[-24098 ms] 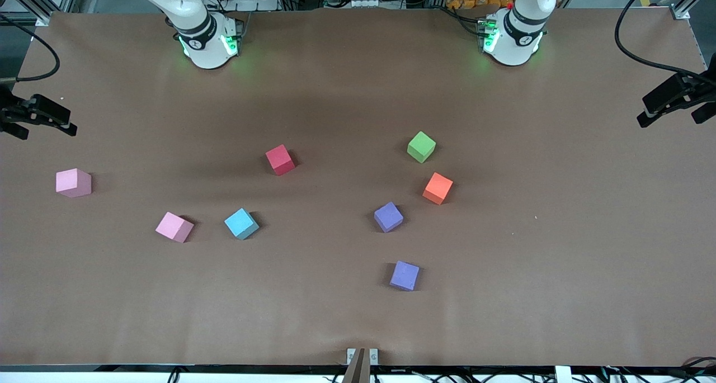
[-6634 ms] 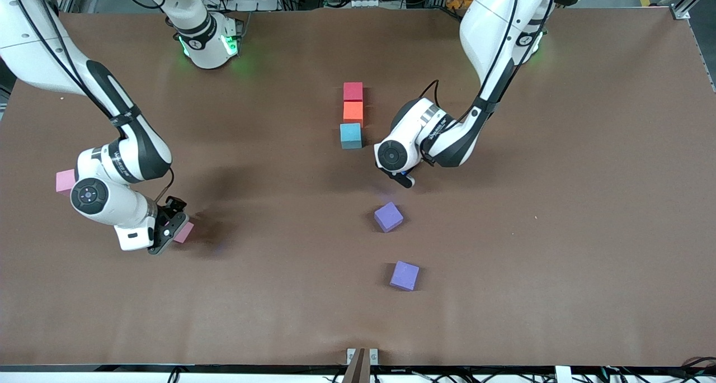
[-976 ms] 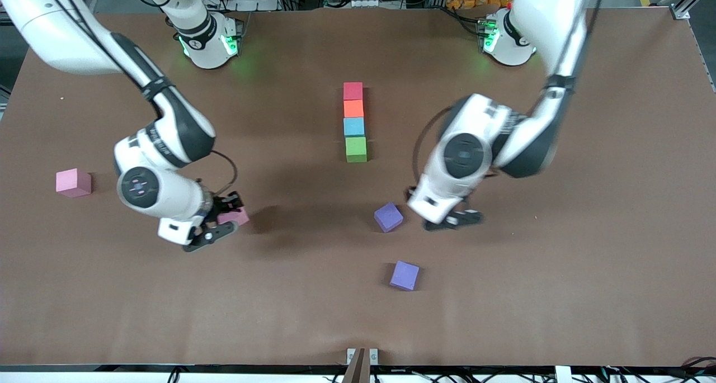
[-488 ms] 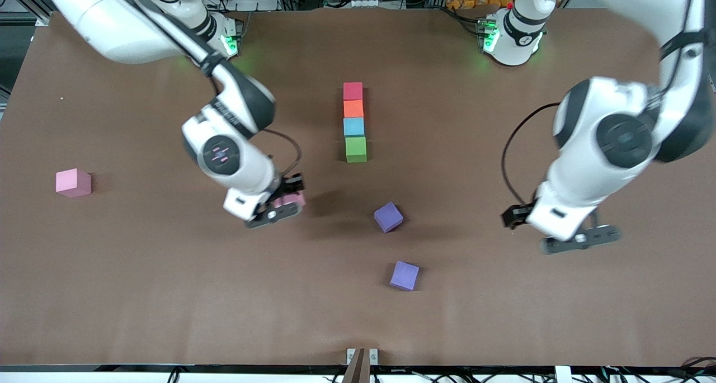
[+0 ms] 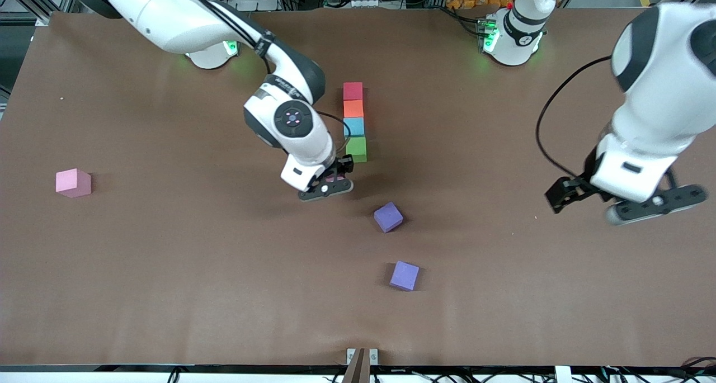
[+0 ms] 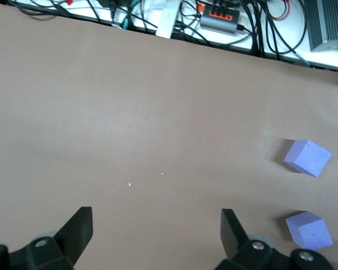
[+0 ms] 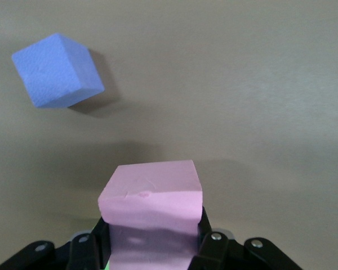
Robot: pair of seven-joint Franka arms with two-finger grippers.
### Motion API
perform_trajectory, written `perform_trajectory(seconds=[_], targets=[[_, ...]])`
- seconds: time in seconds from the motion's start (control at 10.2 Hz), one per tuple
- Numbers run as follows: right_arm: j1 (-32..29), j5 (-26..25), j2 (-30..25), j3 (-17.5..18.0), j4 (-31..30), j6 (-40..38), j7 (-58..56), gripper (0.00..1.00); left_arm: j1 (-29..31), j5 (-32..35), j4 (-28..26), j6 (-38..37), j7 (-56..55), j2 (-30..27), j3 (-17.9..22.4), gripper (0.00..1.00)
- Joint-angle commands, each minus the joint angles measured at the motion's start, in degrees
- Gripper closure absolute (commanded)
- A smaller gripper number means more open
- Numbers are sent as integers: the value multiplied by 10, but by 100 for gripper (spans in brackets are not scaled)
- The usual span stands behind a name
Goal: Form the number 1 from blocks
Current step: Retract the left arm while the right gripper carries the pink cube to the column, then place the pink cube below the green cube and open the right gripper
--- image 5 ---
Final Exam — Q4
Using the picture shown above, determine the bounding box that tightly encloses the green foam cube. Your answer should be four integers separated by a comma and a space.
345, 136, 368, 163

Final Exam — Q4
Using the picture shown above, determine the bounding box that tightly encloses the purple foam cube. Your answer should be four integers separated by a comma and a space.
389, 260, 421, 292
373, 201, 404, 234

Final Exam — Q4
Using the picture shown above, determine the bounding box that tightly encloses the brown table cover sheet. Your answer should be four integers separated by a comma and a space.
0, 7, 716, 368

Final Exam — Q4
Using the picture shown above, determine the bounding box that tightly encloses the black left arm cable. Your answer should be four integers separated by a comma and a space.
535, 56, 613, 179

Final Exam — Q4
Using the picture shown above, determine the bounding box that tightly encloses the silver metal bracket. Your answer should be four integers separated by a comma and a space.
346, 348, 379, 366

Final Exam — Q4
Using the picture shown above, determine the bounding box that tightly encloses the slanted metal post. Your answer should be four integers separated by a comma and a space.
341, 348, 372, 383

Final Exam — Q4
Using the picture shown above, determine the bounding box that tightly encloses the black cable bundle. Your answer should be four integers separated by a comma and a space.
601, 356, 716, 383

